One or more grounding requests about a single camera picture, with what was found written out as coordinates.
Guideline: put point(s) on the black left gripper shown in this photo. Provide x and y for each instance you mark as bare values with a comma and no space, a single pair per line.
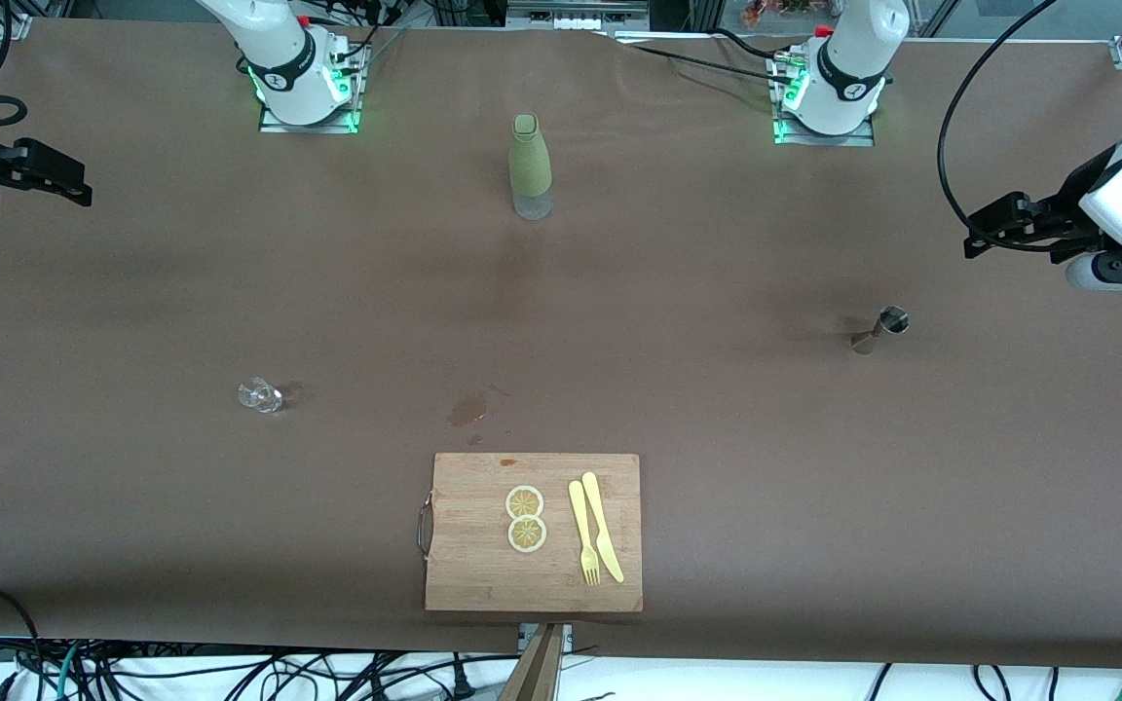
1066,207

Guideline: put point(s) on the steel jigger measuring cup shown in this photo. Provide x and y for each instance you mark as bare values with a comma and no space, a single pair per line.
892,319

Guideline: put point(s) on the clear glass beaker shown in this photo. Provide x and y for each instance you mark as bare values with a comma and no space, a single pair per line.
259,394

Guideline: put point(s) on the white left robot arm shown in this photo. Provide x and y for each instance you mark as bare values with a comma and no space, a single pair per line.
848,58

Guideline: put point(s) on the green sleeved glass bottle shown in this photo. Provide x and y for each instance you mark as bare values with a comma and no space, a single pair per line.
530,166

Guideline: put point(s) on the grey equipment rack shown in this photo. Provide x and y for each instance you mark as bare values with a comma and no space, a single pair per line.
571,12

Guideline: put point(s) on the yellow plastic knife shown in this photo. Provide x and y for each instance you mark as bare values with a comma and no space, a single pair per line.
598,516

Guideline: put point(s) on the yellow plastic fork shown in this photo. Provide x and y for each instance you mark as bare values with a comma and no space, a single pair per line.
579,516

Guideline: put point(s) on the lemon slice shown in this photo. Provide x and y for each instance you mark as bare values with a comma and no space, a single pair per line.
524,502
527,534

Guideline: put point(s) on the bamboo cutting board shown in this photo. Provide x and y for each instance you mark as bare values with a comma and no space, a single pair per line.
473,565

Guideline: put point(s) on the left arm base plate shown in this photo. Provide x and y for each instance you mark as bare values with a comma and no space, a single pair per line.
853,140

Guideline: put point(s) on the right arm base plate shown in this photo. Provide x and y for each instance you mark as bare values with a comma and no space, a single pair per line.
327,128

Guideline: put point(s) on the aluminium profile post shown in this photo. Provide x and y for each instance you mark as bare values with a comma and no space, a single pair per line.
537,677

